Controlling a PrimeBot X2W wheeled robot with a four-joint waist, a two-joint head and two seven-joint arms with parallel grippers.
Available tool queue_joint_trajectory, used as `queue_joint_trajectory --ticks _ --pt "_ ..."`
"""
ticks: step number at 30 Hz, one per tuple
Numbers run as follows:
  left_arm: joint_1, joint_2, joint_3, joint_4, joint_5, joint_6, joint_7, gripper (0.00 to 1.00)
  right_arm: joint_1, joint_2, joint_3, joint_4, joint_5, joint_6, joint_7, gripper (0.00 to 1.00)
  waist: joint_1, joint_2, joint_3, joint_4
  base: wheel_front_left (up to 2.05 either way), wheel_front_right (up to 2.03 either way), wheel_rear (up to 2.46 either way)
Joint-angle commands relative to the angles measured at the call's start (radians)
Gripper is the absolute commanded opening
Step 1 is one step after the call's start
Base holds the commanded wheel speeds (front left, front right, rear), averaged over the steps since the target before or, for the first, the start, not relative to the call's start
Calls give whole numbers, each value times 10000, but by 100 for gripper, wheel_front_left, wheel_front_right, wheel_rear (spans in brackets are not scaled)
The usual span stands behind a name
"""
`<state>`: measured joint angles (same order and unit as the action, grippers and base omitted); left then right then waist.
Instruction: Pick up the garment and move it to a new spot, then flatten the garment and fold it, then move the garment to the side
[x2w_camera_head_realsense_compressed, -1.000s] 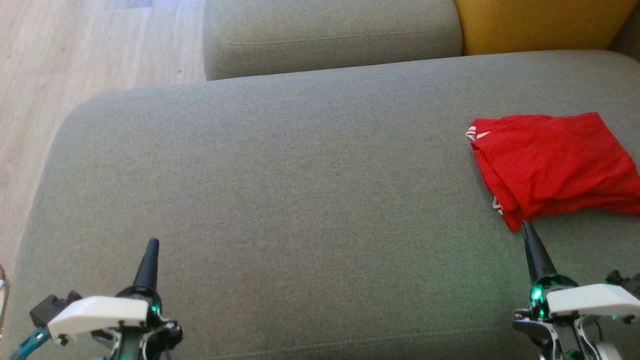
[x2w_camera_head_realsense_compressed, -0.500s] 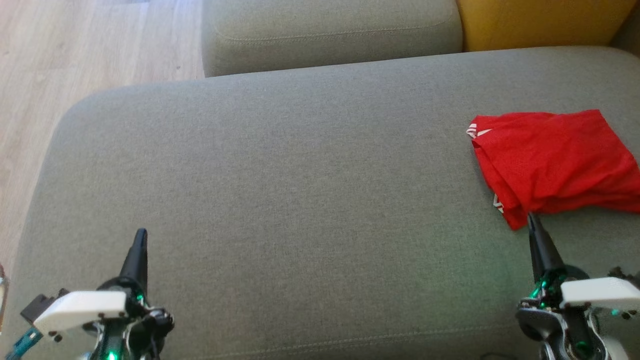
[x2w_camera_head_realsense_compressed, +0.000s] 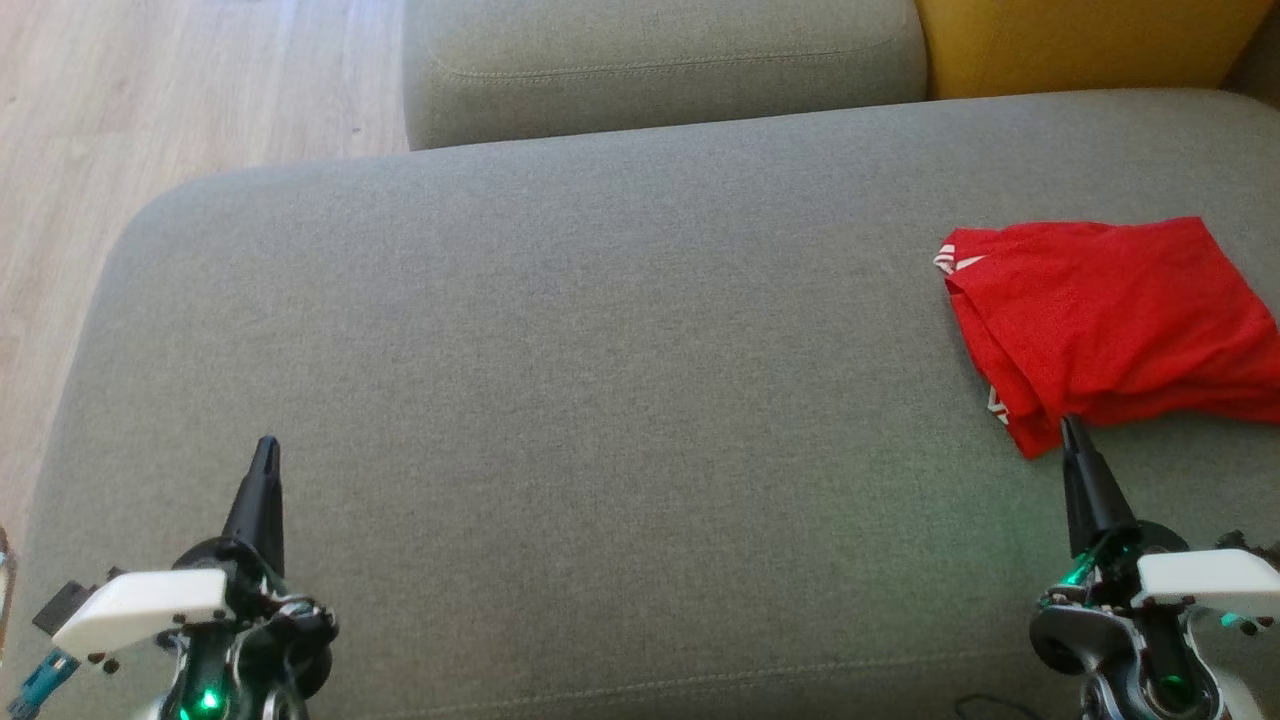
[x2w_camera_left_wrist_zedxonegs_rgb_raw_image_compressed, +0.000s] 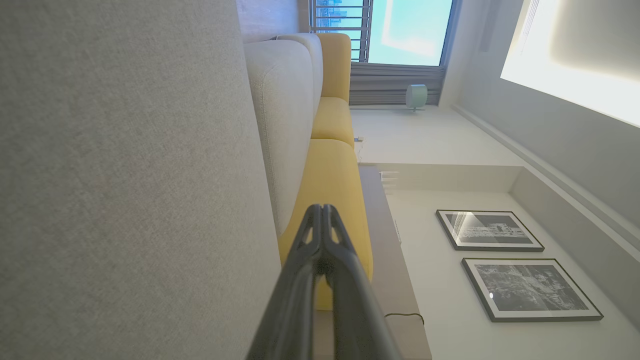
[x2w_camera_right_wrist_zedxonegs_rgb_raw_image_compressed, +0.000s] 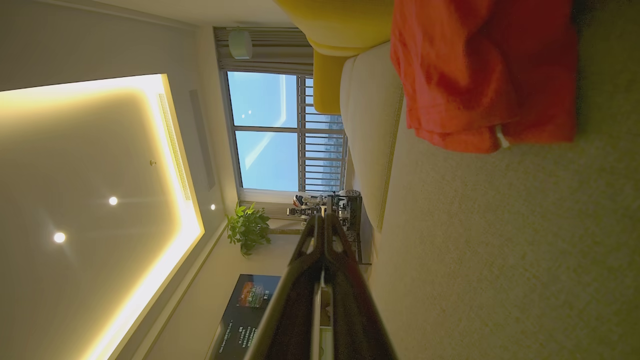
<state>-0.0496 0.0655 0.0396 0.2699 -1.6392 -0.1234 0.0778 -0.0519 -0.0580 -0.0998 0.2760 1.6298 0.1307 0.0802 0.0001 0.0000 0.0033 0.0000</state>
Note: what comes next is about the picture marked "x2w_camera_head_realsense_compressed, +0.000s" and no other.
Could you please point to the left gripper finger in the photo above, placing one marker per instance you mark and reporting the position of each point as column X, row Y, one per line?
column 260, row 510

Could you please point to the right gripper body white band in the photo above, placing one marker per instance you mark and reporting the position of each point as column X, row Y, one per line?
column 1200, row 580

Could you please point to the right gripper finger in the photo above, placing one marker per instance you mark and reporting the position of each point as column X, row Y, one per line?
column 1090, row 500

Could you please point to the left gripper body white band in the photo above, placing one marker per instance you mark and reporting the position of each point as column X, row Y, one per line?
column 140, row 610

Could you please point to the red Bulls jersey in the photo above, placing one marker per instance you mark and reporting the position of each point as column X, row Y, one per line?
column 1100, row 310

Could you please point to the large grey sofa seat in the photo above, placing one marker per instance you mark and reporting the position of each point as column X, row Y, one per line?
column 600, row 400

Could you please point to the yellow cushion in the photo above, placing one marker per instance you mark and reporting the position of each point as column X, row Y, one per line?
column 1080, row 40

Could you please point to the small grey sofa cushion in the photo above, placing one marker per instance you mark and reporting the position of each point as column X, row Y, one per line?
column 650, row 60

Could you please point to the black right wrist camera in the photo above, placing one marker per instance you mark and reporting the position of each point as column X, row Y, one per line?
column 1240, row 543

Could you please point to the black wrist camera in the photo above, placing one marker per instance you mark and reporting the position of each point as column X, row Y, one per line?
column 1240, row 543
column 65, row 605

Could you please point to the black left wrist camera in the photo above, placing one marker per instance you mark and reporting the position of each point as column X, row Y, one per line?
column 65, row 605

